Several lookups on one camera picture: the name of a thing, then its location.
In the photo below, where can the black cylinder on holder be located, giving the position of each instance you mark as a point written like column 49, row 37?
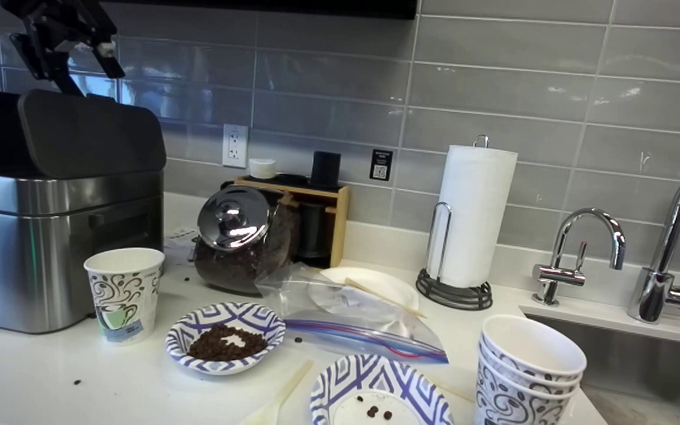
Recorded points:
column 324, row 168

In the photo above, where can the blue patterned bowl with grounds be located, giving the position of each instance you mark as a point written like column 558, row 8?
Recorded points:
column 259, row 322

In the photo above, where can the swirl patterned paper cup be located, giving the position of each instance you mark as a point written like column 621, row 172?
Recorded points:
column 531, row 346
column 513, row 404
column 496, row 371

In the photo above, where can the white wall outlet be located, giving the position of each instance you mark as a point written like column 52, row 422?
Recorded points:
column 234, row 145

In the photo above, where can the small chrome faucet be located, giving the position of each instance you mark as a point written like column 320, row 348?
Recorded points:
column 568, row 272

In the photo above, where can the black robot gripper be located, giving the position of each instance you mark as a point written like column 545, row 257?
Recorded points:
column 60, row 18

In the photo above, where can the chrome jar lid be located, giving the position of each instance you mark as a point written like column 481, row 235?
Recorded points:
column 234, row 215

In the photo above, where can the glass jar of coffee beans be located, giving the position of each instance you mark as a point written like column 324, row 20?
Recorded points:
column 237, row 263

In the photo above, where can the floral paper cup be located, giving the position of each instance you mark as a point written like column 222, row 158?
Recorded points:
column 123, row 296

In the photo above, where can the small white object on holder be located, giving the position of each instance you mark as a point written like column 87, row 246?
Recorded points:
column 259, row 168

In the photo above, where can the clear zip plastic bag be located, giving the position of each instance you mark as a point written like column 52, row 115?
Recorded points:
column 355, row 322

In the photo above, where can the dark bin lid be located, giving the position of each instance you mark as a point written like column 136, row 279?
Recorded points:
column 93, row 132

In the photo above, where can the wooden holder box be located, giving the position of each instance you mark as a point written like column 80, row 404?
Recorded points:
column 340, row 221

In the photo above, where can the coffee beans in bowl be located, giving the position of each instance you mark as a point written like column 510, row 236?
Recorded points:
column 370, row 411

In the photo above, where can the white paper towel roll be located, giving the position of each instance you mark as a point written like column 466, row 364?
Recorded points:
column 472, row 213

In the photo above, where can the coffee grounds pile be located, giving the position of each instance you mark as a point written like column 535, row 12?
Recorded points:
column 225, row 346

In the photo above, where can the white paper filters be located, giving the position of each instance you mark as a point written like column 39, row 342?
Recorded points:
column 370, row 283

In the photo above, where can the tall chrome faucet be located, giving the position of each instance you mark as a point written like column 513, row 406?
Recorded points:
column 654, row 286

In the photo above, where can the brushed steel bin body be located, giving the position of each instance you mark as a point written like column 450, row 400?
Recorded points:
column 40, row 260

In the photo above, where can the black tube inside holder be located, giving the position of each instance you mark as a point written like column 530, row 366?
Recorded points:
column 313, row 233

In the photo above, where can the steel sink basin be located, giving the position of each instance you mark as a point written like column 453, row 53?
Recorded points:
column 637, row 370

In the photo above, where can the loose coffee bean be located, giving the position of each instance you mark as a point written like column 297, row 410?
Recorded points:
column 297, row 341
column 76, row 381

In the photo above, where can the blue patterned bowl with beans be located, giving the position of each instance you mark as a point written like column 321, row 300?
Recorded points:
column 402, row 386

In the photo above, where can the black wall switch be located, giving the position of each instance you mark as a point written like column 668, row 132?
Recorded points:
column 381, row 163

